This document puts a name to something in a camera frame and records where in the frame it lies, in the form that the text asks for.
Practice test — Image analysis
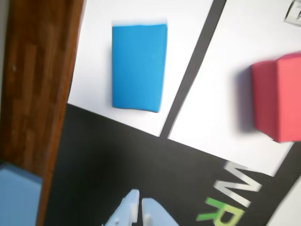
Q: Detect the blue box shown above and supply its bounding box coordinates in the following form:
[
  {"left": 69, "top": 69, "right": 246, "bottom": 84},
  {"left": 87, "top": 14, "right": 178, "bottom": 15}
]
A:
[{"left": 111, "top": 22, "right": 168, "bottom": 113}]

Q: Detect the pink box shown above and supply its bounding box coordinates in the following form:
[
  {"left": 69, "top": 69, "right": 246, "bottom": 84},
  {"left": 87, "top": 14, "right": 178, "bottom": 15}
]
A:
[{"left": 250, "top": 53, "right": 301, "bottom": 143}]

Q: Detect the black mat with WROB print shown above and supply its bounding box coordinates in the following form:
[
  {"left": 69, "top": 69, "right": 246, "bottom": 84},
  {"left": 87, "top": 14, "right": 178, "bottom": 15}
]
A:
[{"left": 43, "top": 0, "right": 301, "bottom": 226}]

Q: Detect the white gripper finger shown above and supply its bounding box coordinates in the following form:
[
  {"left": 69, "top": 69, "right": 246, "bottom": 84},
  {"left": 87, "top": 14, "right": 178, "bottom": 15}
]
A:
[
  {"left": 102, "top": 189, "right": 140, "bottom": 226},
  {"left": 142, "top": 198, "right": 182, "bottom": 226}
]

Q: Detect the white paper sheet marked 2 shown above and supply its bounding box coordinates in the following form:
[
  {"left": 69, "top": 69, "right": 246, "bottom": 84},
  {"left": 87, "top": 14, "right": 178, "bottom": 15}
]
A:
[{"left": 67, "top": 0, "right": 215, "bottom": 137}]

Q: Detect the white paper sheet marked 1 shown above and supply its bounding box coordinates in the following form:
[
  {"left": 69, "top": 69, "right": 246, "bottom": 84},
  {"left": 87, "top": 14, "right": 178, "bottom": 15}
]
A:
[{"left": 168, "top": 0, "right": 301, "bottom": 177}]

